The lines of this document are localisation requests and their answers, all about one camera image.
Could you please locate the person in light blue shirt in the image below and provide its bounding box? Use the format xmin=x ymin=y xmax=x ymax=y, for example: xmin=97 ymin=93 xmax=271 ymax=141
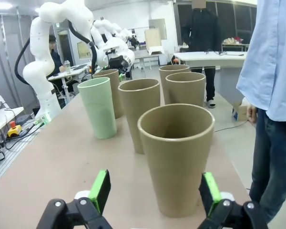
xmin=236 ymin=0 xmax=286 ymax=226

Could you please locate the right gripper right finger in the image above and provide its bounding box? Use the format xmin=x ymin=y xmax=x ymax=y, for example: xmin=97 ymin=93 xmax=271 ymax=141
xmin=197 ymin=172 xmax=269 ymax=229

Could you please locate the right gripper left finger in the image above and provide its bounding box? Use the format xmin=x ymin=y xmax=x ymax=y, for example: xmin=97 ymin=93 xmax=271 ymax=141
xmin=37 ymin=169 xmax=112 ymax=229

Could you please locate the small cardboard box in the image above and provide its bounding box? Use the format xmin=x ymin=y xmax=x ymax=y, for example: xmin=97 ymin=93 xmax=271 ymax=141
xmin=231 ymin=100 xmax=250 ymax=122

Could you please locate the person in black jacket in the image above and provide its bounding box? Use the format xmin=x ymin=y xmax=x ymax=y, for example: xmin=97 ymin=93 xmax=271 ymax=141
xmin=180 ymin=0 xmax=222 ymax=109

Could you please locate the white office desk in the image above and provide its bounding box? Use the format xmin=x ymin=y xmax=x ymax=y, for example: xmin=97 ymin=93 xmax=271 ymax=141
xmin=47 ymin=64 xmax=92 ymax=103

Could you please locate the black cable sleeve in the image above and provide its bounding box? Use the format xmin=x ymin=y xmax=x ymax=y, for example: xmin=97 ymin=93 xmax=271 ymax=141
xmin=14 ymin=20 xmax=98 ymax=87

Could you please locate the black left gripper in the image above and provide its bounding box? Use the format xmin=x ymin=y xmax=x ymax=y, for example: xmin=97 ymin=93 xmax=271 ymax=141
xmin=108 ymin=56 xmax=131 ymax=80

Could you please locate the seated person in dark clothes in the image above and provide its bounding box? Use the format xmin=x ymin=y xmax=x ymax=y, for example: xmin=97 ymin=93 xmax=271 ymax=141
xmin=48 ymin=34 xmax=73 ymax=79

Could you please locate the white and wooden cabinet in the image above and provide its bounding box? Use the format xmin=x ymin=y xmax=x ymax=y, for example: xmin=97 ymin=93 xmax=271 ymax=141
xmin=144 ymin=18 xmax=168 ymax=56

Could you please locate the white table with round corner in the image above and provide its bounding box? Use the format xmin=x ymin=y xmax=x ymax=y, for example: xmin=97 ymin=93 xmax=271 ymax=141
xmin=173 ymin=51 xmax=248 ymax=71

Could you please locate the person's left hand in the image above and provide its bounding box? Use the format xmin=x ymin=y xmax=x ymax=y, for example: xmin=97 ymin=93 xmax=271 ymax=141
xmin=246 ymin=104 xmax=257 ymax=124

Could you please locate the tall pale green cup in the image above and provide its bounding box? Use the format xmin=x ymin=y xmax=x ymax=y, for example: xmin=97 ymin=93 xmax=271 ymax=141
xmin=77 ymin=77 xmax=117 ymax=139

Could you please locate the yellow emergency stop button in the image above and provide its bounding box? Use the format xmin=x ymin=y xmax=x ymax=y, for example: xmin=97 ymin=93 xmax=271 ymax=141
xmin=6 ymin=121 xmax=22 ymax=138

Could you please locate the tall brown cup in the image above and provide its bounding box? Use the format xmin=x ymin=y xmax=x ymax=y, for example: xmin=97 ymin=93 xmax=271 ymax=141
xmin=92 ymin=68 xmax=124 ymax=119
xmin=165 ymin=72 xmax=206 ymax=109
xmin=137 ymin=104 xmax=215 ymax=218
xmin=159 ymin=64 xmax=191 ymax=105
xmin=118 ymin=79 xmax=161 ymax=155

